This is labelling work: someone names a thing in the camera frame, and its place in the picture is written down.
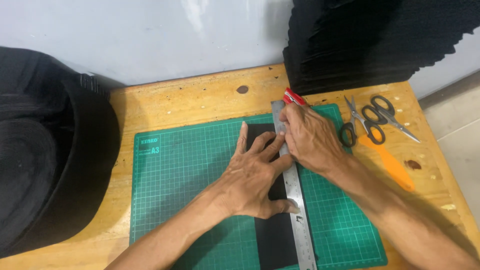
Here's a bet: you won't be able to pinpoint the person's right hand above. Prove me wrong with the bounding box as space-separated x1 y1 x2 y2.
278 102 353 179

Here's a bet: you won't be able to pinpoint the person's left hand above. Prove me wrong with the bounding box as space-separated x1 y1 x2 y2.
214 121 301 221

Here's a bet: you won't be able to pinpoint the red utility knife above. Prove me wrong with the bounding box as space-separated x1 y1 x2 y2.
282 87 307 107

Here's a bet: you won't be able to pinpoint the steel ruler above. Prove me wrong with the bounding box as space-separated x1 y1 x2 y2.
271 100 319 270

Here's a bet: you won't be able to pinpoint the black fabric strip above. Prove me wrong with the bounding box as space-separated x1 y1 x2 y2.
245 123 319 270

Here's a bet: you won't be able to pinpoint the stack of black fabric pieces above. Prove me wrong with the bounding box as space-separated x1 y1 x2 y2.
283 0 480 97

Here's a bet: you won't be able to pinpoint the green cutting mat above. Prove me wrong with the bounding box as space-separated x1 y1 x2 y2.
129 103 389 270

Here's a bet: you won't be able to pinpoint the large black webbing roll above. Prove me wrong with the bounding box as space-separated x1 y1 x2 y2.
0 46 122 260

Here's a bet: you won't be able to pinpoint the black-handled scissors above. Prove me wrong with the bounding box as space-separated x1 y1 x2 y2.
361 95 422 144
339 95 387 148

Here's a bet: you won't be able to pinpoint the orange-handled tool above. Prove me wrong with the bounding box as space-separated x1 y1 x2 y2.
357 133 416 193

